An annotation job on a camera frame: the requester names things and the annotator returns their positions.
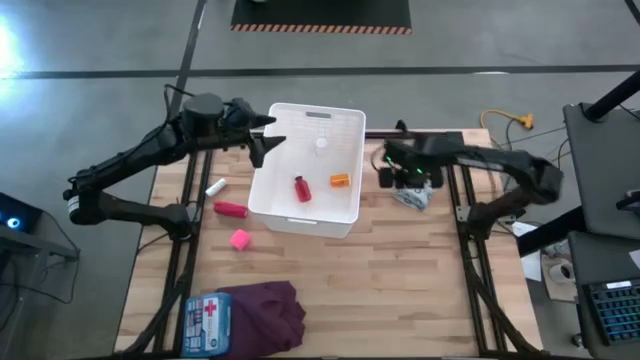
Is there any black cart with pole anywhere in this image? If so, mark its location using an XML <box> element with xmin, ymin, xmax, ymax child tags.
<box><xmin>517</xmin><ymin>69</ymin><xmax>640</xmax><ymax>256</ymax></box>

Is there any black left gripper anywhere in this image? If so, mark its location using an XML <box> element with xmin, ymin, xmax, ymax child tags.
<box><xmin>222</xmin><ymin>97</ymin><xmax>288</xmax><ymax>169</ymax></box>

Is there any red bandage roll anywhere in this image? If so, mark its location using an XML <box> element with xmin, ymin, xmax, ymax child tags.
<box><xmin>213</xmin><ymin>200</ymin><xmax>250</xmax><ymax>220</ymax></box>

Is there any purple cloth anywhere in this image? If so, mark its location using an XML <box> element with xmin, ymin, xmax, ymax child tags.
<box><xmin>214</xmin><ymin>280</ymin><xmax>307</xmax><ymax>360</ymax></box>

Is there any tape roll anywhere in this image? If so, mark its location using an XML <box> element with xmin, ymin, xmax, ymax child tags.
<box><xmin>548</xmin><ymin>261</ymin><xmax>577</xmax><ymax>287</ymax></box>

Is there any white pouch with black pattern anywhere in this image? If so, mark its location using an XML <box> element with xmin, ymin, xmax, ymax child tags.
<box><xmin>391</xmin><ymin>180</ymin><xmax>434</xmax><ymax>212</ymax></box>

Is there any black mat with hazard stripes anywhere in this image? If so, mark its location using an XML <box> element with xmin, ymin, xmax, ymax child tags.
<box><xmin>230</xmin><ymin>0</ymin><xmax>413</xmax><ymax>36</ymax></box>

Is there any yellow extension cable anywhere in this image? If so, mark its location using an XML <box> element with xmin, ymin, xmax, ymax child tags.
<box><xmin>479</xmin><ymin>108</ymin><xmax>536</xmax><ymax>133</ymax></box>

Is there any pink cube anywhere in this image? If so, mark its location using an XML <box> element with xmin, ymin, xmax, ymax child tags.
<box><xmin>229</xmin><ymin>228</ymin><xmax>252</xmax><ymax>252</ymax></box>

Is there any black keyboard with blue keys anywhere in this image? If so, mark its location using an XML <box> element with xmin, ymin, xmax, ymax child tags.
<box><xmin>582</xmin><ymin>278</ymin><xmax>640</xmax><ymax>347</ymax></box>

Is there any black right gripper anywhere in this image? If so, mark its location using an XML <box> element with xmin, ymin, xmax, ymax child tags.
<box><xmin>378</xmin><ymin>136</ymin><xmax>449</xmax><ymax>190</ymax></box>

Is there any white perforated plastic basket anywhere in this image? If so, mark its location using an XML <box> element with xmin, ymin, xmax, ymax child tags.
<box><xmin>247</xmin><ymin>102</ymin><xmax>367</xmax><ymax>240</ymax></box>

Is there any black device with blue light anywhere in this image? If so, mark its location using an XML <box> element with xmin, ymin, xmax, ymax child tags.
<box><xmin>0</xmin><ymin>192</ymin><xmax>81</xmax><ymax>261</ymax></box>

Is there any red bottle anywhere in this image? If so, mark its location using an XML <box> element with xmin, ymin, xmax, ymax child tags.
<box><xmin>293</xmin><ymin>174</ymin><xmax>313</xmax><ymax>204</ymax></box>

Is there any dark grey desk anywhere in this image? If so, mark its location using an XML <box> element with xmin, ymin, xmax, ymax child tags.
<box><xmin>567</xmin><ymin>230</ymin><xmax>640</xmax><ymax>360</ymax></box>

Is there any blue first aid kit box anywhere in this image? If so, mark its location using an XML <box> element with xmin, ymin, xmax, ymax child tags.
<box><xmin>180</xmin><ymin>292</ymin><xmax>234</xmax><ymax>359</ymax></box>

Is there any white tube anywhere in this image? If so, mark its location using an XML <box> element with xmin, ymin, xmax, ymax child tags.
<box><xmin>205</xmin><ymin>177</ymin><xmax>229</xmax><ymax>198</ymax></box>

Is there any white paper sheet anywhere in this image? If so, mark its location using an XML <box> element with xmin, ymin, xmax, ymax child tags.
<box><xmin>510</xmin><ymin>221</ymin><xmax>545</xmax><ymax>282</ymax></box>

